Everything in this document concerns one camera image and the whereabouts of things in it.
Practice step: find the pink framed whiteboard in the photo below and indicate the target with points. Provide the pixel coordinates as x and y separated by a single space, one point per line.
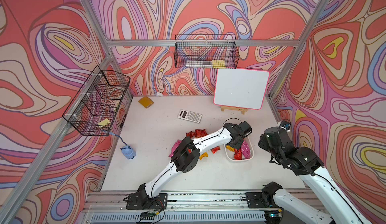
241 88

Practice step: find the black wire basket back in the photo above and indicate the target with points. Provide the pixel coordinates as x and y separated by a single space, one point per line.
198 50

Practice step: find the white storage box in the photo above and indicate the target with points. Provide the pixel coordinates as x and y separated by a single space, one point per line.
229 154

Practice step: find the red tea bag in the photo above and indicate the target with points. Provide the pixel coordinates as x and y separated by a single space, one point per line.
191 134
238 154
200 133
215 149

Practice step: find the white calculator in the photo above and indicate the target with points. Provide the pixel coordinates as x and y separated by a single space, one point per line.
190 116

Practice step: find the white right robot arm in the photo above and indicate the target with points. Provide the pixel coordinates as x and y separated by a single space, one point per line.
307 165

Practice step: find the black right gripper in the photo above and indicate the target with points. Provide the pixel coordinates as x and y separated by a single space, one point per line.
263 142

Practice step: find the black wire basket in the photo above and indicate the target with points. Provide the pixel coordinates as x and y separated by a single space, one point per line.
198 50
99 97

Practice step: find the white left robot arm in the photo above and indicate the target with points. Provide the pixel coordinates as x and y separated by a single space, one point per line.
186 156

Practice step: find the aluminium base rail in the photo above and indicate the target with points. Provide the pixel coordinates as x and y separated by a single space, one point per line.
201 207

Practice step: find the yellow tea bag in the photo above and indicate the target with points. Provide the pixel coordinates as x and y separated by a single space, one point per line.
204 155
230 148

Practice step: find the yellow sticky note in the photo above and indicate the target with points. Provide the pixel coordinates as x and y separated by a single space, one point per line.
104 123

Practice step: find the yellow sponge pad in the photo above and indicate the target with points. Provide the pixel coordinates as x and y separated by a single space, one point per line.
146 102

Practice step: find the yellow box in basket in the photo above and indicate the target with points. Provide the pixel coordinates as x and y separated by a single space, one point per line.
219 64

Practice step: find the pink tea bag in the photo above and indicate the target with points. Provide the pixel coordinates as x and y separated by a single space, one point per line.
174 147
246 151

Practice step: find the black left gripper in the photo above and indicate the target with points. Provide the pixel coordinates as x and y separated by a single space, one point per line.
238 145

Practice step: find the blue cloth pouch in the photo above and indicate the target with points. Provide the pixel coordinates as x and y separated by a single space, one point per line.
128 152

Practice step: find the wooden easel stand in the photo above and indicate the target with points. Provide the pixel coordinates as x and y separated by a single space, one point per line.
242 110

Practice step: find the black wire basket left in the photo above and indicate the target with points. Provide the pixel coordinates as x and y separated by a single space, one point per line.
99 97

